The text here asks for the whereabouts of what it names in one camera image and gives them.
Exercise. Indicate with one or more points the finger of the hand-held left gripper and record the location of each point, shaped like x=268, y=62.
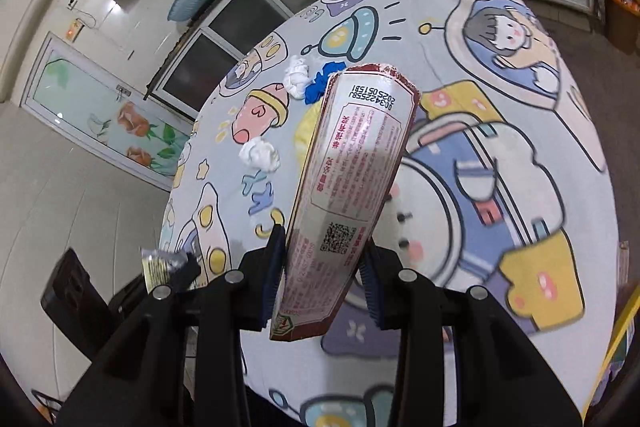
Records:
x=184, y=271

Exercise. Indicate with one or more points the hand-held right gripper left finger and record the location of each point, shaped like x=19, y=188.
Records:
x=272, y=279

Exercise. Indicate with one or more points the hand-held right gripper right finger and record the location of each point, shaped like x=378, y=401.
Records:
x=372, y=294

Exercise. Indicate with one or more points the small yellow green wrapper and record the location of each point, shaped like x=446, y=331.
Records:
x=157, y=267

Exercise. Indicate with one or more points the white tissue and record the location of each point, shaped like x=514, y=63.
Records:
x=296, y=77
x=260, y=154

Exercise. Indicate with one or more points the pink red food packet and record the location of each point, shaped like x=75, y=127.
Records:
x=350, y=157

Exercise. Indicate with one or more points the cartoon printed tablecloth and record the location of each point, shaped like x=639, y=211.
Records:
x=500, y=232

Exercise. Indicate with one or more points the flower printed glass door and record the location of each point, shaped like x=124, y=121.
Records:
x=75, y=92

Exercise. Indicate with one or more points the orange basket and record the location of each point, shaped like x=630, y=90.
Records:
x=620, y=27

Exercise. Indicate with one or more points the orange wall switch box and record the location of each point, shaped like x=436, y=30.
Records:
x=75, y=28

